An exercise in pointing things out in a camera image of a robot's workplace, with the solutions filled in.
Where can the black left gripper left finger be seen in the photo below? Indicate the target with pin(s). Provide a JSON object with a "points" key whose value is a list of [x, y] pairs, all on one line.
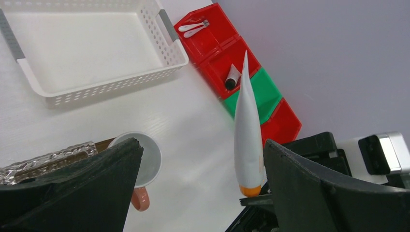
{"points": [[91, 195]]}

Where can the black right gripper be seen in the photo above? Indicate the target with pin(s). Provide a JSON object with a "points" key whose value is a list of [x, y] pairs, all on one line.
{"points": [[259, 213]]}

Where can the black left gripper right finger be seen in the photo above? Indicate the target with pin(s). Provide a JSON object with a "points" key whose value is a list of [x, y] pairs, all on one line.
{"points": [[309, 197]]}

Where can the orange-pink mug white inside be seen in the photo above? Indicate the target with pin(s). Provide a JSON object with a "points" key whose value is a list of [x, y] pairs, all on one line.
{"points": [[149, 169]]}

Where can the orange capped toothpaste tube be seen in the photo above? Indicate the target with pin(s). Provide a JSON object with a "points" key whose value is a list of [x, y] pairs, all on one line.
{"points": [[248, 148]]}

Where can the clear acrylic toothbrush holder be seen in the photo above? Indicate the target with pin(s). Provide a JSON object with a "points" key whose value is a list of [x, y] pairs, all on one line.
{"points": [[45, 164]]}

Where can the black capped toothpaste tube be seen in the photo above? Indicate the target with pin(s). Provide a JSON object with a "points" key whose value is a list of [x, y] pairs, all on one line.
{"points": [[232, 78]]}

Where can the brown oval wooden tray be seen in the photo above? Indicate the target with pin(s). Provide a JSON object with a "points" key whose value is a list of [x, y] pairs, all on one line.
{"points": [[103, 145]]}

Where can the green plastic tray insert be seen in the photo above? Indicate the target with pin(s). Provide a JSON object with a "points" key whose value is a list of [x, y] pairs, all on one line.
{"points": [[266, 93]]}

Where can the red plastic organizer tray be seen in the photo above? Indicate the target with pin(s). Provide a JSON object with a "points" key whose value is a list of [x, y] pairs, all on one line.
{"points": [[214, 49]]}

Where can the pale pink toothbrush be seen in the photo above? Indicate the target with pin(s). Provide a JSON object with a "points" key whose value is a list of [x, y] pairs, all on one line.
{"points": [[192, 32]]}

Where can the white pink toothbrush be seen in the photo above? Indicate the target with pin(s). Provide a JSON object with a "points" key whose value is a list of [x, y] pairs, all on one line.
{"points": [[185, 28]]}

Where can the white perforated plastic basket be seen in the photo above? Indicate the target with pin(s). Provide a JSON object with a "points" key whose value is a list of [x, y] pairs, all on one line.
{"points": [[71, 50]]}

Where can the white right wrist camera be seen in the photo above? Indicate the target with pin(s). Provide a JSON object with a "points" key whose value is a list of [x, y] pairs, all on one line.
{"points": [[382, 158]]}

